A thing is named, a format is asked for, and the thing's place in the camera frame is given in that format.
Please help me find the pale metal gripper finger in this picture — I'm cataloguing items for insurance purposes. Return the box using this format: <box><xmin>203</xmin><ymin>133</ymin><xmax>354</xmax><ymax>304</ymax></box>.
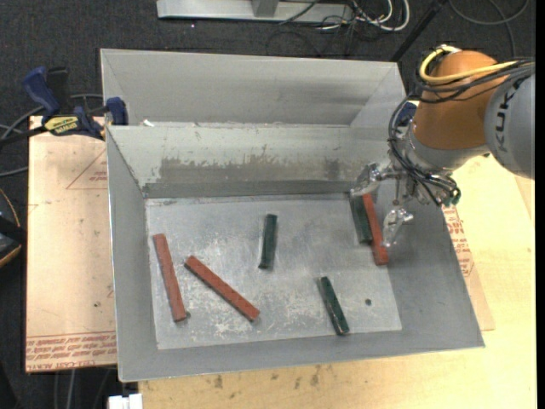
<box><xmin>381</xmin><ymin>207</ymin><xmax>415</xmax><ymax>249</ymax></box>
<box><xmin>350</xmin><ymin>163</ymin><xmax>385</xmax><ymax>199</ymax></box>

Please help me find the red-brown flat block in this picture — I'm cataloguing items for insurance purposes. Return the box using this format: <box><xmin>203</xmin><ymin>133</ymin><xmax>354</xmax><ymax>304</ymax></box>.
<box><xmin>152</xmin><ymin>233</ymin><xmax>189</xmax><ymax>324</ymax></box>
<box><xmin>183</xmin><ymin>255</ymin><xmax>261</xmax><ymax>323</ymax></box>
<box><xmin>361</xmin><ymin>193</ymin><xmax>390</xmax><ymax>267</ymax></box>

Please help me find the dark green flat block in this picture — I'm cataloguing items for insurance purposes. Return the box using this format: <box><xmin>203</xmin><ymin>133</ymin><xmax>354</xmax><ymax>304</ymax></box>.
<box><xmin>317</xmin><ymin>275</ymin><xmax>351</xmax><ymax>337</ymax></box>
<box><xmin>349</xmin><ymin>193</ymin><xmax>374</xmax><ymax>245</ymax></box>
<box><xmin>257</xmin><ymin>213</ymin><xmax>278</xmax><ymax>270</ymax></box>

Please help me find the grey metal bin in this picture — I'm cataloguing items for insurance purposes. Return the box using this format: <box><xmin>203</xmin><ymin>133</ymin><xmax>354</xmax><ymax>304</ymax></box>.
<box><xmin>100</xmin><ymin>48</ymin><xmax>486</xmax><ymax>383</ymax></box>

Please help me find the brown cardboard board, red print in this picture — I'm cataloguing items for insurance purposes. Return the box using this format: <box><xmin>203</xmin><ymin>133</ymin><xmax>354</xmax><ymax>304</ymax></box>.
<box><xmin>25</xmin><ymin>115</ymin><xmax>497</xmax><ymax>374</ymax></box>

